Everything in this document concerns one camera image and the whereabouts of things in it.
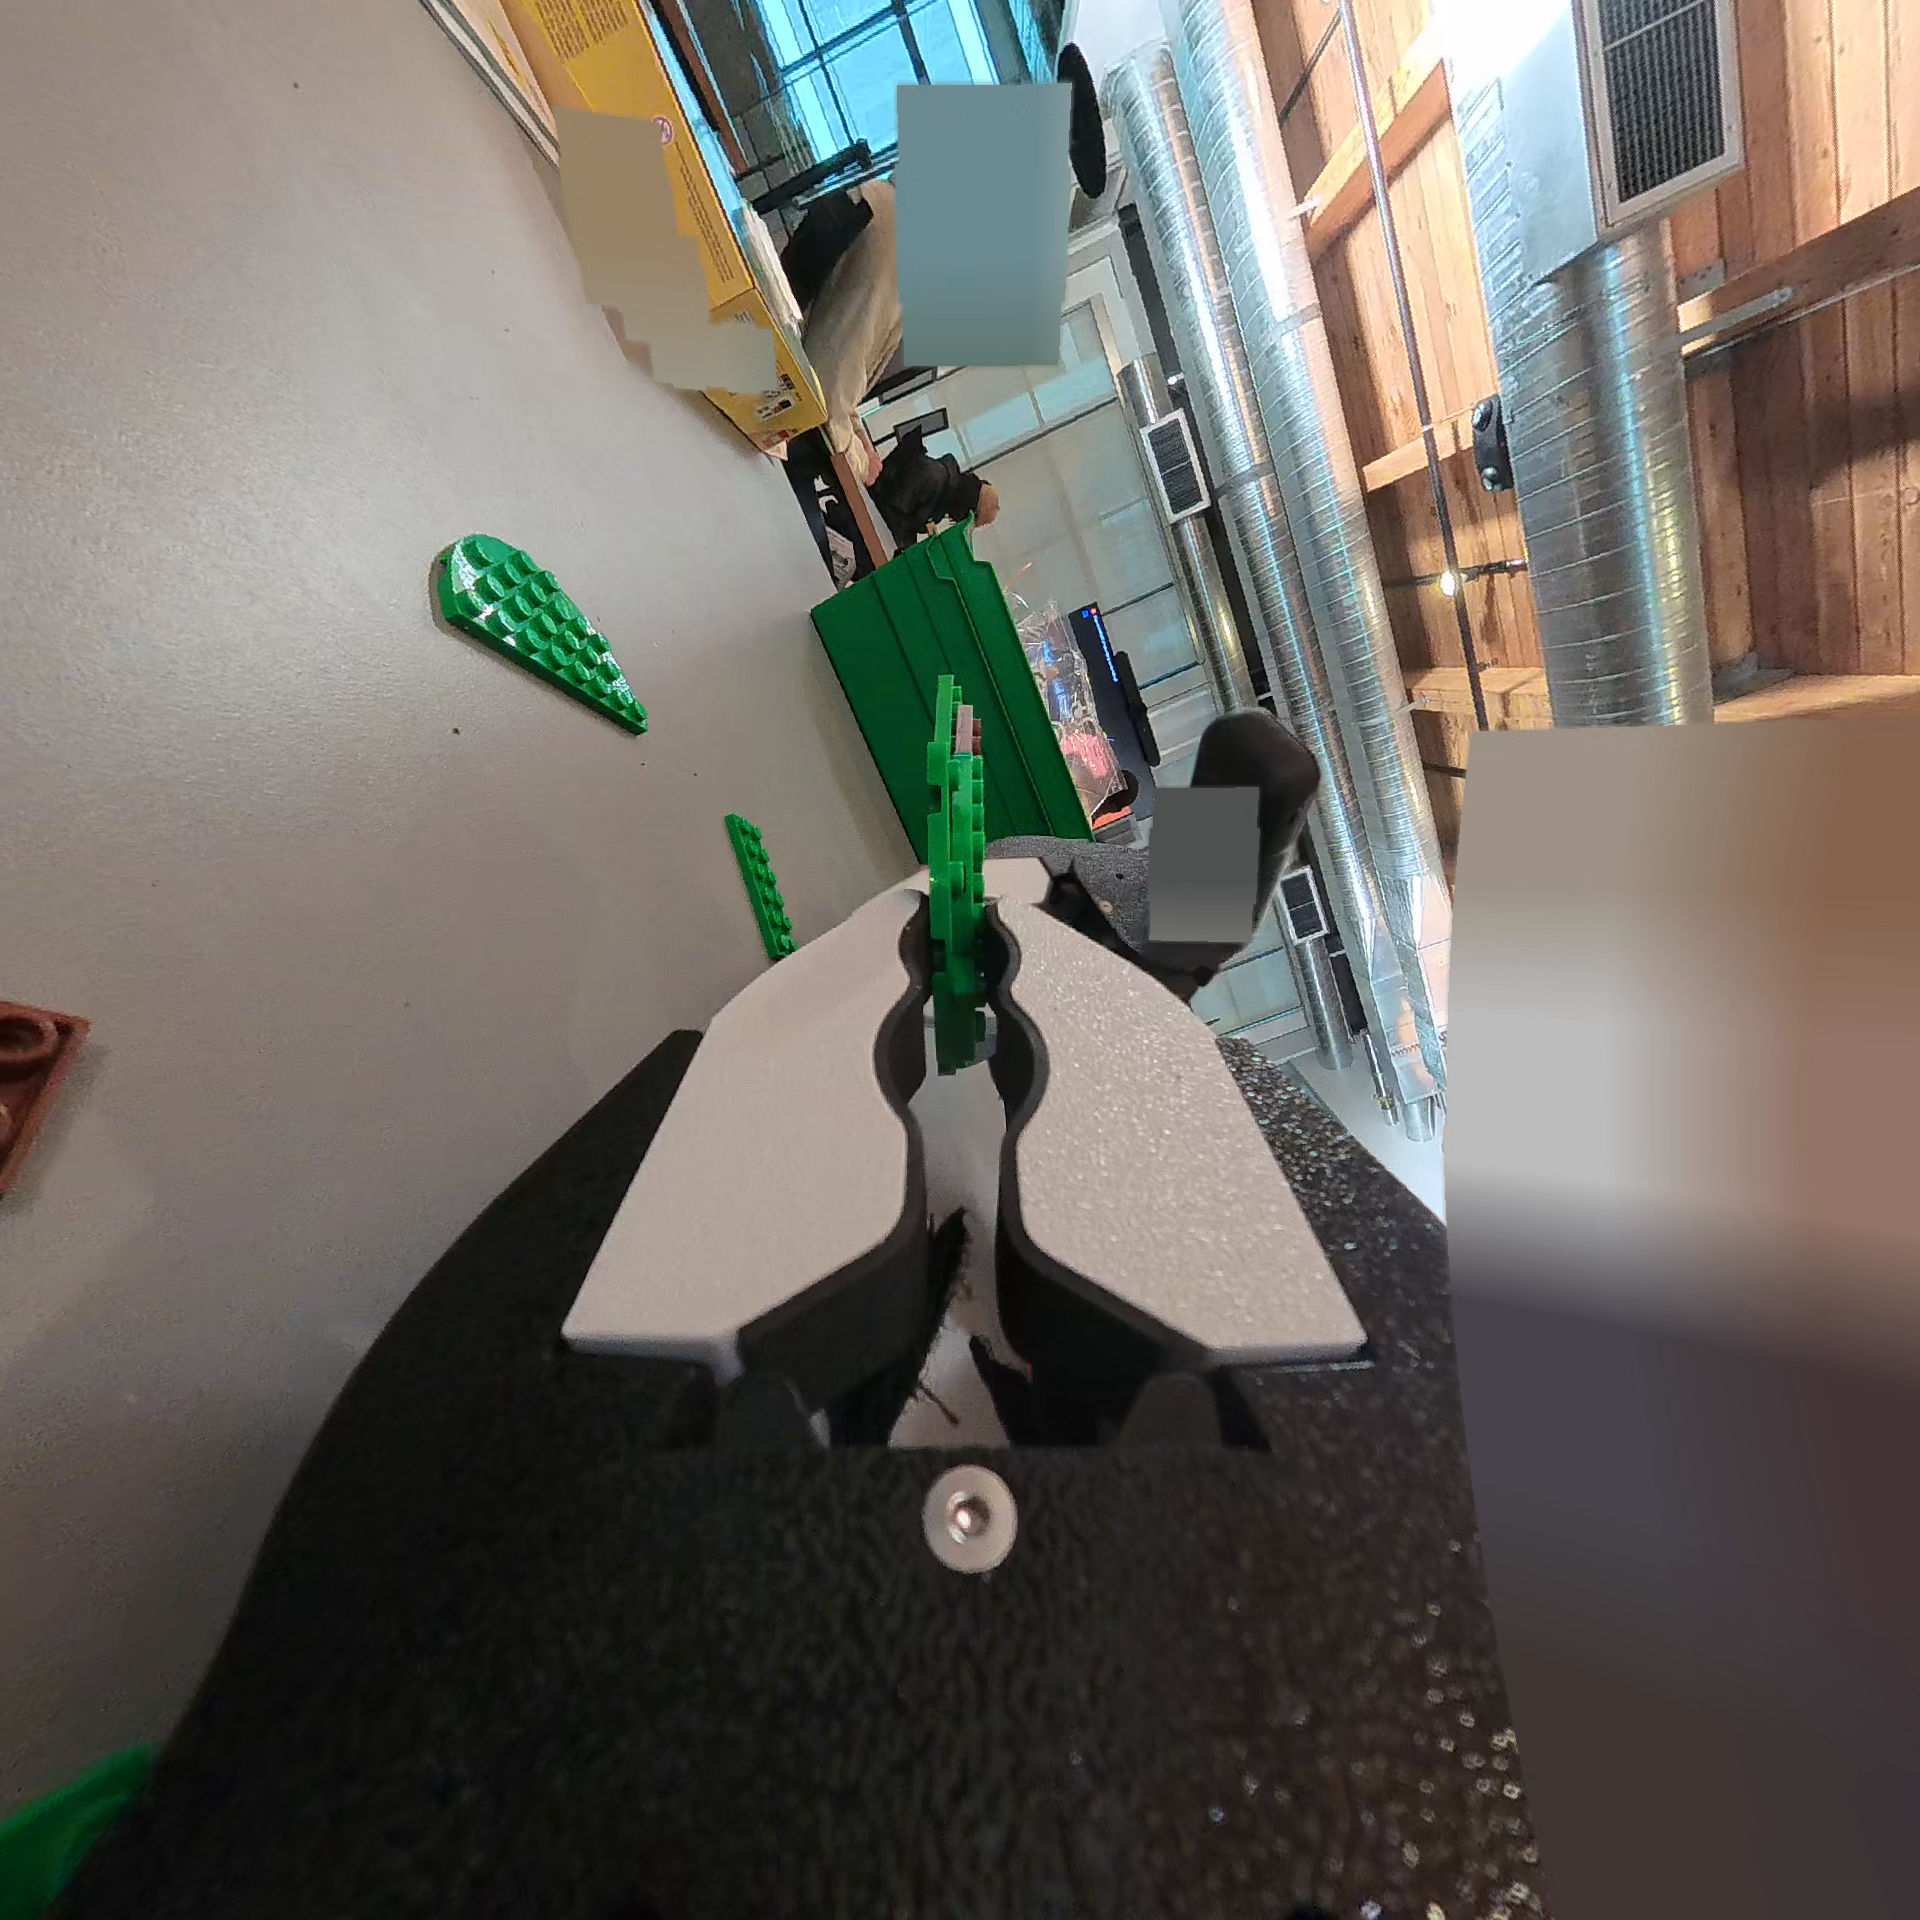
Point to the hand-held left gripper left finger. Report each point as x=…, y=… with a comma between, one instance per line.
x=751, y=1170

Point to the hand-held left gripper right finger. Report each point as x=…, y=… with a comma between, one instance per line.
x=1170, y=1185

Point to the narrow green lego plate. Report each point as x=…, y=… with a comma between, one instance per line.
x=762, y=886

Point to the green lego plate assembly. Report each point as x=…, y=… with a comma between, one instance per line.
x=957, y=842

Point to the long green wedge lego plate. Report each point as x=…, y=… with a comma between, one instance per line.
x=534, y=631

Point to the brown lego plate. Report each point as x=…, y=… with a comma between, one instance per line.
x=32, y=1081

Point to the yellow lego box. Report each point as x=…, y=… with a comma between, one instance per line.
x=601, y=54

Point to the clear plastic bag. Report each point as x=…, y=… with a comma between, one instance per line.
x=1051, y=660

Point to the green storage bin stack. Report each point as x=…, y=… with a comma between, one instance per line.
x=900, y=675

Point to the silver ventilation duct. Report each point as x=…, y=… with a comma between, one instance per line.
x=1621, y=527
x=1267, y=390
x=1162, y=272

